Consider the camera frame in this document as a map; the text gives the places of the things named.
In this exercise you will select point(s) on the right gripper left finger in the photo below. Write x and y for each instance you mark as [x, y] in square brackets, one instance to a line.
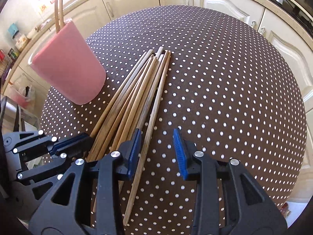
[86, 199]

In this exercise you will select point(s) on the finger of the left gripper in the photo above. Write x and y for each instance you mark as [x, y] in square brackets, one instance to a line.
[58, 165]
[23, 141]

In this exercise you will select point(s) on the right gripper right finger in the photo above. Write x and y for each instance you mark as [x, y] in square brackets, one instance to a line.
[229, 200]

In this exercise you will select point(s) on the pink cup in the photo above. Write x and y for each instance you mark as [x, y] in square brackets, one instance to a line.
[69, 65]

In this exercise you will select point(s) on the seasoning bottle teal cap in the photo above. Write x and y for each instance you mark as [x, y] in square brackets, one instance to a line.
[19, 38]

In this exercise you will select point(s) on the brown polka dot tablecloth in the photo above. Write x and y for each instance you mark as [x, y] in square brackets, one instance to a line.
[195, 114]

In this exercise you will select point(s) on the cream lower cabinets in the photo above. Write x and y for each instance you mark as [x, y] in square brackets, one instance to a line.
[220, 17]

